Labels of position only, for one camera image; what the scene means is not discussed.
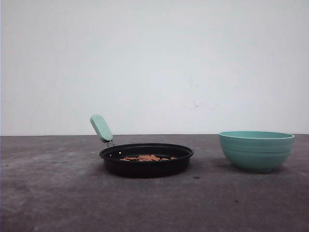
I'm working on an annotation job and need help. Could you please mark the brown beef cubes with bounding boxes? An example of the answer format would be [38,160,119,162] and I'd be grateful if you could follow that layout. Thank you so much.
[120,155,176,161]

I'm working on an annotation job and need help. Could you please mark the black frying pan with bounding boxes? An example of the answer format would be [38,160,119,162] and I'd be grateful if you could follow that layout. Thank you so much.
[90,114,194,178]

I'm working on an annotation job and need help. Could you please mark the teal ceramic bowl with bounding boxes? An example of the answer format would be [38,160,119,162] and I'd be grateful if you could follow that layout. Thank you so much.
[219,131,295,173]

